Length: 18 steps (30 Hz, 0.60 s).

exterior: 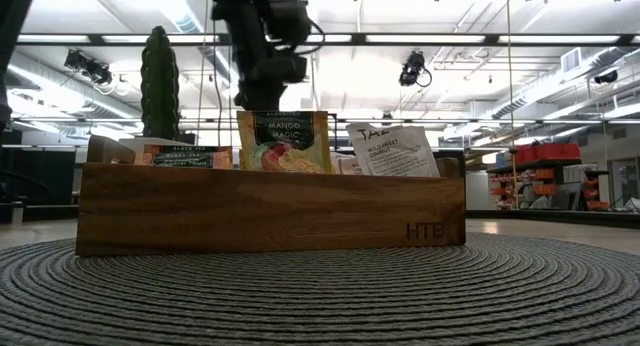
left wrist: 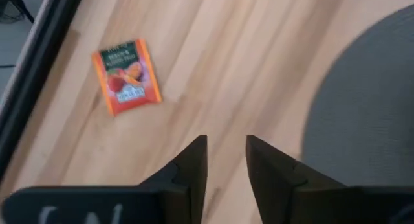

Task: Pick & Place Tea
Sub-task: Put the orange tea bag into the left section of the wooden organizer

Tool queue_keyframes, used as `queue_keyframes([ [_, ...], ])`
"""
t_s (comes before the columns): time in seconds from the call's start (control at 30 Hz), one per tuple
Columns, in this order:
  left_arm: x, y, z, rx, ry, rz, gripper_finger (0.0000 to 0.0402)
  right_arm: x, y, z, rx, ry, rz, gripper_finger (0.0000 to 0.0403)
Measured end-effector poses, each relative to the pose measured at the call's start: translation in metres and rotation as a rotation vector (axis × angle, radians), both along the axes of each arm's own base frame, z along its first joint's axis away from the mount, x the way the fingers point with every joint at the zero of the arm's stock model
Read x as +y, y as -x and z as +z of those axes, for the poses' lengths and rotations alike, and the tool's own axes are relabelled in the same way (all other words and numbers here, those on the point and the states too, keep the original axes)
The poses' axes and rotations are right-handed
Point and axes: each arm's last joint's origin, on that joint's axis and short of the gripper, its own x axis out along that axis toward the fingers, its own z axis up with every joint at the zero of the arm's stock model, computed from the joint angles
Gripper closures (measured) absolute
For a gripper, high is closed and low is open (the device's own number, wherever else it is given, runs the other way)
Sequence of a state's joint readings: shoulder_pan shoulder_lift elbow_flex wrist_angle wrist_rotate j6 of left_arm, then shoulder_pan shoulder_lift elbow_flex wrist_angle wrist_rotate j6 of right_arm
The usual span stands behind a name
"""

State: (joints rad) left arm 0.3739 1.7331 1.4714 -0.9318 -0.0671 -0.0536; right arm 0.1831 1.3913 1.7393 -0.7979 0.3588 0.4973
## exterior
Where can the black background counter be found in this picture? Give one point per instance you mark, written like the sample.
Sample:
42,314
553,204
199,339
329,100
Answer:
40,176

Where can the red peach tea packet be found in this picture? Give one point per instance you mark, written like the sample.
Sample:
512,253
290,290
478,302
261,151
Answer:
187,158

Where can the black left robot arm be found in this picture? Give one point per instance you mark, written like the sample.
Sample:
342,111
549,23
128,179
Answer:
240,16

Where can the black ceiling-mounted device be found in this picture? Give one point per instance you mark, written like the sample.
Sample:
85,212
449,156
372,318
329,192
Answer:
87,68
606,77
412,68

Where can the shelf with orange bins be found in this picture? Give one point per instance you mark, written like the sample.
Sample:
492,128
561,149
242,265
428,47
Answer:
545,186

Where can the yellow vertical pole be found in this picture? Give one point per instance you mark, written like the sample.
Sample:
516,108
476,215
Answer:
510,86

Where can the green cactus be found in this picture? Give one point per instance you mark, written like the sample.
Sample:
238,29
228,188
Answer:
160,86

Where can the yellow mango tea packet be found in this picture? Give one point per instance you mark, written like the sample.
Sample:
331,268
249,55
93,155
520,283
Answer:
285,151

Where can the white orange tea packet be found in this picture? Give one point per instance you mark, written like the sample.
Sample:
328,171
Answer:
395,153
346,164

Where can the LED light bar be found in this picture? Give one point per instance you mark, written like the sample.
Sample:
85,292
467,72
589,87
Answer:
537,121
492,39

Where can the white ceiling vent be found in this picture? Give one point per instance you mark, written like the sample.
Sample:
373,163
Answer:
571,60

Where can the white cabinet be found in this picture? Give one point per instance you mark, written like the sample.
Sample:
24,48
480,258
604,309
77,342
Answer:
479,191

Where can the wooden tea organiser box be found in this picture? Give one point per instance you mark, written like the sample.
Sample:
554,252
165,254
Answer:
250,211

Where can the red storage bin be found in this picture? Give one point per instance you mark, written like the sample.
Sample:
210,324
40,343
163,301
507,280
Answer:
527,152
560,151

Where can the black aluminium table frame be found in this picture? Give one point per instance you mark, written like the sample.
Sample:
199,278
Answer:
550,217

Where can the grey round woven mat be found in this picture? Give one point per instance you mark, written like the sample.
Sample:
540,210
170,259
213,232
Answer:
320,301

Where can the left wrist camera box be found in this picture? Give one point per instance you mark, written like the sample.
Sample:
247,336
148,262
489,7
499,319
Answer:
290,68

